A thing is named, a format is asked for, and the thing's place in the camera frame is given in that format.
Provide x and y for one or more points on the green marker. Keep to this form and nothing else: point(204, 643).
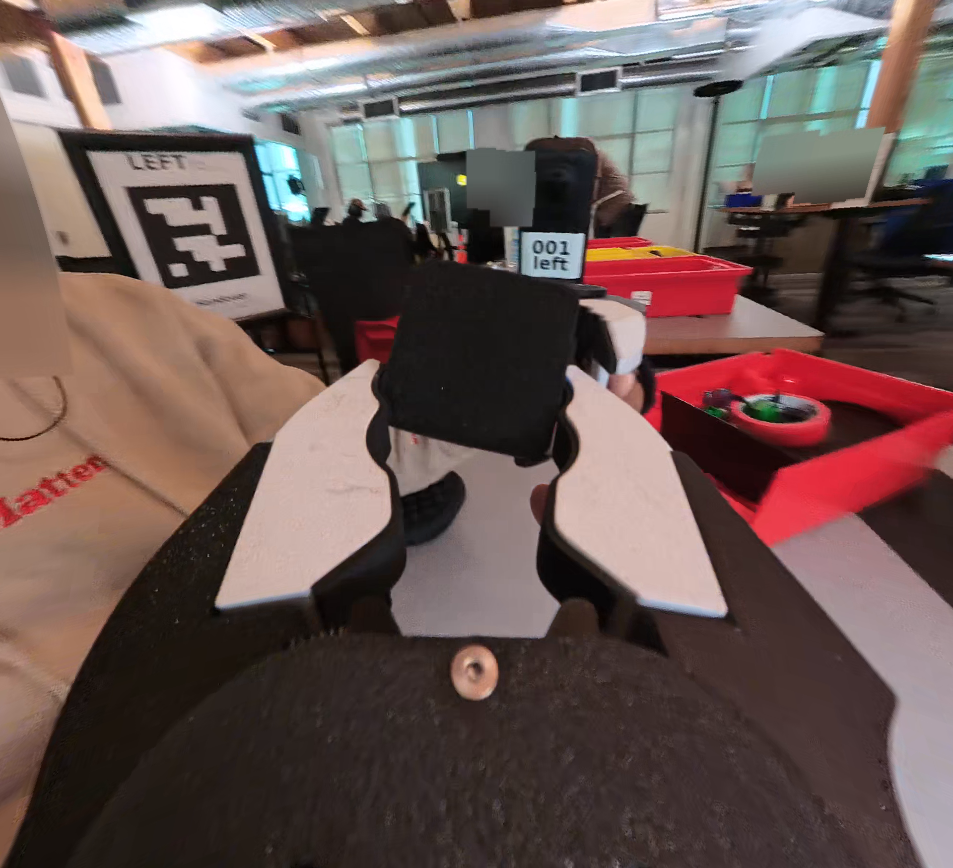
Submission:
point(763, 410)

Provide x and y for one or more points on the wooden post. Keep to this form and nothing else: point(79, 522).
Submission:
point(905, 26)

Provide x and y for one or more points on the framed marker sign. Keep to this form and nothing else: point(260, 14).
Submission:
point(193, 227)

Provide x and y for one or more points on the black wall screen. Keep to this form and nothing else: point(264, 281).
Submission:
point(443, 183)

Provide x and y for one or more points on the red tape roll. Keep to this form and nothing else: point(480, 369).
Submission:
point(811, 428)

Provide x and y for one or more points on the person's beige hoodie torso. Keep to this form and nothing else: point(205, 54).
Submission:
point(74, 585)

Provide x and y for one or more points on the small purple item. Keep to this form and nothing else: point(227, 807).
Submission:
point(716, 399)

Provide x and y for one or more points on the red plastic parts bin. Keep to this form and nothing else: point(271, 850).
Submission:
point(841, 495)

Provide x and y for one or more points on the person's left hand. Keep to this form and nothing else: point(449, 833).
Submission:
point(627, 391)

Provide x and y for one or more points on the silver air duct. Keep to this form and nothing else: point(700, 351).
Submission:
point(335, 63)

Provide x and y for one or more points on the orange traffic cone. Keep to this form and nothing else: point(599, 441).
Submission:
point(463, 253)

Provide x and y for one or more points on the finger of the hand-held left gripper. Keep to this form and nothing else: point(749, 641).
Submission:
point(625, 339)

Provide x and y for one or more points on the red ribbed crate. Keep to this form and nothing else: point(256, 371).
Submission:
point(618, 242)
point(670, 291)

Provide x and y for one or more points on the wooden table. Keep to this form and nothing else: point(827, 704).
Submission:
point(744, 332)

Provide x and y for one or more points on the yellow crate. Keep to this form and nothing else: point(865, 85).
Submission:
point(633, 253)

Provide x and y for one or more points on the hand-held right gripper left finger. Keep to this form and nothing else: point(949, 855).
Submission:
point(313, 488)

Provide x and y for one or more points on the blue office chair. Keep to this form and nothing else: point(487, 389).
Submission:
point(905, 242)

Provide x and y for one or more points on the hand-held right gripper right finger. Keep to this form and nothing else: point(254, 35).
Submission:
point(633, 503)

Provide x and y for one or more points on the black floor lamp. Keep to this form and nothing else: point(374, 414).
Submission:
point(716, 160)

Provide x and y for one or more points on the black blue foam pad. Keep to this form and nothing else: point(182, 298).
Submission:
point(476, 361)

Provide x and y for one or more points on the red fabric bag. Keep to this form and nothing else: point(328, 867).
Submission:
point(376, 339)

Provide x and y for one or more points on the black office chair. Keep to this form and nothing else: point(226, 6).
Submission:
point(350, 287)

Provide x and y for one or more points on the person's right hand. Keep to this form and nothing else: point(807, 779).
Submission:
point(540, 503)

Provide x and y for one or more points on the dark desk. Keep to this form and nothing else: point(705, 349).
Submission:
point(841, 209)

